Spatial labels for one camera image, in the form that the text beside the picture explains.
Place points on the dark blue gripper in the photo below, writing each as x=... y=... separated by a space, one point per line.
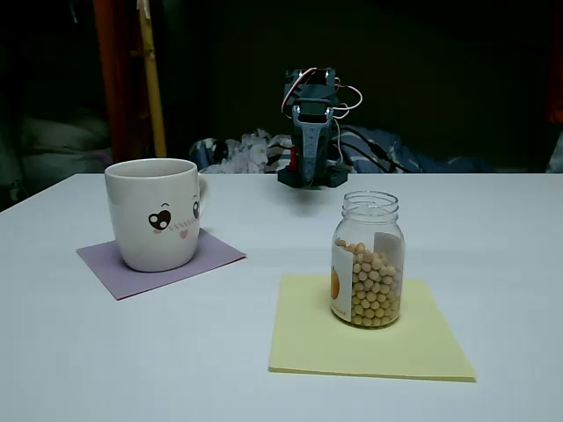
x=310 y=145

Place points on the glass jar of soybeans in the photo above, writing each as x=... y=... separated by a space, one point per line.
x=369 y=281

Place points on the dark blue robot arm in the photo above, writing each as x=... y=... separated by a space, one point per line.
x=314 y=90

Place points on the floral patterned bedsheet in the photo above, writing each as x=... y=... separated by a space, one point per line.
x=250 y=149

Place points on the purple paper square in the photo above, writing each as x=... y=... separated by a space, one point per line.
x=206 y=259

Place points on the white mug with cartoon face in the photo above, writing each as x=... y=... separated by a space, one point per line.
x=149 y=211

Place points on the bamboo pole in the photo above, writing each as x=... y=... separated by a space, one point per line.
x=155 y=88

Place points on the yellow paper sheet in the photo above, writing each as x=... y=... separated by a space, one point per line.
x=308 y=343

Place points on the grey pillow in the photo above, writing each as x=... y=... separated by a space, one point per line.
x=61 y=140

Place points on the reddish brown wooden post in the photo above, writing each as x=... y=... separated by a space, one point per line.
x=119 y=79

